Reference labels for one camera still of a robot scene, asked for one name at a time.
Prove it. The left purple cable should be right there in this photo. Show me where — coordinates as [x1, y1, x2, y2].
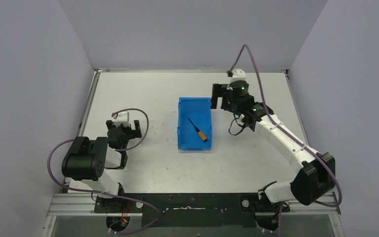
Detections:
[47, 108, 161, 235]

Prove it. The aluminium frame rail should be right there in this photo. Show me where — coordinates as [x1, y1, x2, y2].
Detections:
[46, 193, 345, 237]

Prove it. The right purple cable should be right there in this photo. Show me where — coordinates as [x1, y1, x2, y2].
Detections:
[227, 44, 343, 237]

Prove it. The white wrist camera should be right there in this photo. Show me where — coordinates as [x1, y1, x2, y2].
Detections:
[112, 111, 129, 126]
[227, 68, 246, 83]

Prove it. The blue plastic bin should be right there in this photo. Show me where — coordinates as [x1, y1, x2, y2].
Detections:
[177, 97, 213, 151]

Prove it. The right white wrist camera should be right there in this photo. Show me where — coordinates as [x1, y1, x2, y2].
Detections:
[227, 68, 246, 83]

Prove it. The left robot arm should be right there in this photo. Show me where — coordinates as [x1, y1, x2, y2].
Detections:
[62, 120, 142, 213]

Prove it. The orange handled screwdriver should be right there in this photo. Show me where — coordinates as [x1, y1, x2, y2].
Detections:
[188, 118, 208, 142]

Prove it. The purple cable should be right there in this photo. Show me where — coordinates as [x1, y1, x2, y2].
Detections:
[47, 108, 161, 235]
[227, 44, 343, 237]

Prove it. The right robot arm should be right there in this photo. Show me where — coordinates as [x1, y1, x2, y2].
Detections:
[211, 80, 336, 212]

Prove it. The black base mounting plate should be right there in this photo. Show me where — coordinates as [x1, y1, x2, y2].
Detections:
[94, 193, 290, 231]

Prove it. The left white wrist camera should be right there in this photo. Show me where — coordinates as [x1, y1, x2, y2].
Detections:
[112, 111, 129, 126]

